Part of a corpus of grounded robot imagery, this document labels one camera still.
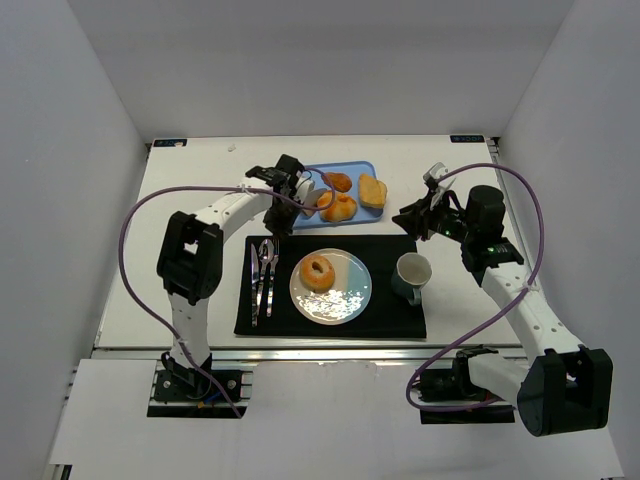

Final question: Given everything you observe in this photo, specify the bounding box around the right blue corner label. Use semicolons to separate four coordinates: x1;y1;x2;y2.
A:
449;134;485;143

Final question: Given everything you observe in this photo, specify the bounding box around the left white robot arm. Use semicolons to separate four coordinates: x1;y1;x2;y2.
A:
157;154;312;378

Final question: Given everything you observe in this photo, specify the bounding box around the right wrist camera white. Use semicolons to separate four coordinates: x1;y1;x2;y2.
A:
423;162;455;210

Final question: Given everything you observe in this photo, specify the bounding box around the round orange striped bun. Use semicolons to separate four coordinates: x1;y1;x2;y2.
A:
316;191;358;223

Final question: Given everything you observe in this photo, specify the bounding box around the small brown croissant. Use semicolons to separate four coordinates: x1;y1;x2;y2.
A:
321;172;352;193

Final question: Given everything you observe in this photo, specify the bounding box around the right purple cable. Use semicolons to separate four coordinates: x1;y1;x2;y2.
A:
404;163;545;413

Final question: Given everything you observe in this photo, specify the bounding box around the blue corner label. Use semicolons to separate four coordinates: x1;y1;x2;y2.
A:
152;138;187;148
449;134;485;143

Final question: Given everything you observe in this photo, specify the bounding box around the glazed ring donut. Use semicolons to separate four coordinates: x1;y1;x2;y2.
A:
299;254;335;292

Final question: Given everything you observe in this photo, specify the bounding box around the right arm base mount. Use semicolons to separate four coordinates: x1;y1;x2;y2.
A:
412;346;515;425

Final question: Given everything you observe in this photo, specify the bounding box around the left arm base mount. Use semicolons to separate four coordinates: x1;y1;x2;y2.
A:
147;352;252;420

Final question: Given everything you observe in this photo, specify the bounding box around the silver spoon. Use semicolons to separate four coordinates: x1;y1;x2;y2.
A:
256;238;274;309

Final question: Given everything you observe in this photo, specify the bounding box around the metal spatula wooden handle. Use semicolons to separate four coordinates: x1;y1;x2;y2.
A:
302;188;327;217

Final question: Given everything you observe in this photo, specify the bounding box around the silver knife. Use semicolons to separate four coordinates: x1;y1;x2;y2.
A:
250;245;260;327

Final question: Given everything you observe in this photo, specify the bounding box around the black placemat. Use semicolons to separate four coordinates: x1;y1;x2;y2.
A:
234;235;426;340

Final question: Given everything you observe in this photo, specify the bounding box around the dark green mug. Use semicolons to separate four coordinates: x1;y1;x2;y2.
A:
391;252;433;307

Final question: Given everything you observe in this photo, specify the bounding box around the white and blue plate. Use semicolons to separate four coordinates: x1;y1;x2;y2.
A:
289;248;373;326

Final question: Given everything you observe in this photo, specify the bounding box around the silver fork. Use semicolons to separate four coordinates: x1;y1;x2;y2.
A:
266;238;280;318

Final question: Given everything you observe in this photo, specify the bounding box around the purple cable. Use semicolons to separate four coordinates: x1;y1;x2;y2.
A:
117;167;331;419
404;163;545;413

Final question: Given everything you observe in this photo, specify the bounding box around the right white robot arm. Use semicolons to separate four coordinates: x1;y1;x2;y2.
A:
392;185;613;437

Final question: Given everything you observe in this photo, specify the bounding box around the aluminium table edge rail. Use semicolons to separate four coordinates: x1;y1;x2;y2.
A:
90;344;526;363

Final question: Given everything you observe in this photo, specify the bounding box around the blue plastic tray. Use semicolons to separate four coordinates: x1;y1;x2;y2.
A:
293;161;383;231

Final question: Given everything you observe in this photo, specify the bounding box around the left blue corner label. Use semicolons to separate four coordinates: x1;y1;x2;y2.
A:
152;138;187;148

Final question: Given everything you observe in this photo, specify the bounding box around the toast bread slice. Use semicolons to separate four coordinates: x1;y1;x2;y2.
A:
358;174;388;210

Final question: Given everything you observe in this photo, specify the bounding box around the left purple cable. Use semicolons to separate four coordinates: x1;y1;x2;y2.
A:
117;167;331;419

